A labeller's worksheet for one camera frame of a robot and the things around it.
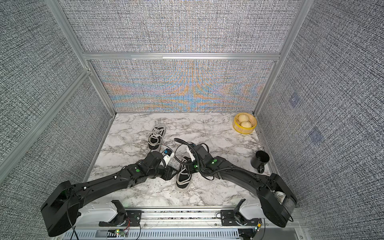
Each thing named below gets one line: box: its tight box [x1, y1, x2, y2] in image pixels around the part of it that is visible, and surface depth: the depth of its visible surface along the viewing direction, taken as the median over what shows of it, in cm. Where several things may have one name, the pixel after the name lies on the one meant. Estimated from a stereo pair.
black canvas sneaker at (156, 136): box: [148, 124, 167, 150], surface depth 99 cm
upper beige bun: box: [237, 113, 250, 123], surface depth 112 cm
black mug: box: [250, 150, 270, 174], surface depth 89 cm
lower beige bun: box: [240, 121, 252, 128], surface depth 107 cm
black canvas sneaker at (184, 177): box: [175, 156, 192, 192], surface depth 81 cm
